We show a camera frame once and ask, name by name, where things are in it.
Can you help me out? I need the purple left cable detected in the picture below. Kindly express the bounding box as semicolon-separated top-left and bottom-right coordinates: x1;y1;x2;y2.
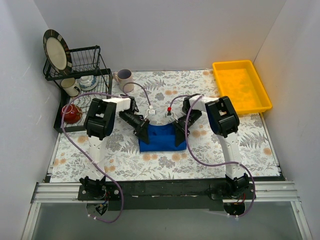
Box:
60;83;155;224

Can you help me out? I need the cream mug in rack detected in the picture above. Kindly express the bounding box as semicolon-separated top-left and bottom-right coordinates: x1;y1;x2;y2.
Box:
60;77;81;97

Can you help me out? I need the dark rimmed cream plate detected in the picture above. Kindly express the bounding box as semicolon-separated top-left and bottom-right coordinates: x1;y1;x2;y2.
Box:
43;29;73;76

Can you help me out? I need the yellow plastic bin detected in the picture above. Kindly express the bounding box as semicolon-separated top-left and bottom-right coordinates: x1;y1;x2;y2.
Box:
212;60;273;115

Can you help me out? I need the blue white teapot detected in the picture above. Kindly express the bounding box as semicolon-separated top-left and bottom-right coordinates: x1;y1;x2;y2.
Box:
78;75;98;91

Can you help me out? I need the purple cable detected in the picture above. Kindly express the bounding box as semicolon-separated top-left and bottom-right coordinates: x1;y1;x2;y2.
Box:
60;83;155;224
166;93;257;219

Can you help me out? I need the red cup in rack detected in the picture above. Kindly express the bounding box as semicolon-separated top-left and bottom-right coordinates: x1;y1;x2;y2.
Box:
60;104;83;124

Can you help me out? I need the black wire dish rack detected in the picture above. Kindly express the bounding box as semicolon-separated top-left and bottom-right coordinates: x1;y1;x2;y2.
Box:
43;45;113;134

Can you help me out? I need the blue printed t shirt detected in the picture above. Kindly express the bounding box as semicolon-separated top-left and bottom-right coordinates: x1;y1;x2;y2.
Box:
138;123;187;153

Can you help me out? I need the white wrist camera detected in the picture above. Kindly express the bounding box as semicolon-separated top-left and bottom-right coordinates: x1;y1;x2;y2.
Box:
165;106;175;119
143;108;156;120

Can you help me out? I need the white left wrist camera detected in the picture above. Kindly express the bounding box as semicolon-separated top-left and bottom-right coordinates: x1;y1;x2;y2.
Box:
143;108;156;120

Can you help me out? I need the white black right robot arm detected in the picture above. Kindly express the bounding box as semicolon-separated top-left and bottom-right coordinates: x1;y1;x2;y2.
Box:
172;94;250;199

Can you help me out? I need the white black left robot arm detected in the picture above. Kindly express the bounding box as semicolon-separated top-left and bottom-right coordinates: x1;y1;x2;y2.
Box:
80;96;150;200

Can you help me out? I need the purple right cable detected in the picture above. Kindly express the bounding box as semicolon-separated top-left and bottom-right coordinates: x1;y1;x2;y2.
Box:
166;93;257;219

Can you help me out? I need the beige ceramic mug purple inside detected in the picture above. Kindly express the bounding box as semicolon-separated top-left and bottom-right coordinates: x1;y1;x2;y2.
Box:
113;69;135;93

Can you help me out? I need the floral patterned table mat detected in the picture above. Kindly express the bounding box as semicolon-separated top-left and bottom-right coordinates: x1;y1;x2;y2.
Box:
50;69;280;183

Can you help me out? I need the aluminium frame rail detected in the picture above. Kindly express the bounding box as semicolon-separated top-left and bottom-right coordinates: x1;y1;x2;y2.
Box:
22;181;313;240

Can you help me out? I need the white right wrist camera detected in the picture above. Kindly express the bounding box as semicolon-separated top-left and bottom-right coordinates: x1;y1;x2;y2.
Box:
165;106;175;119

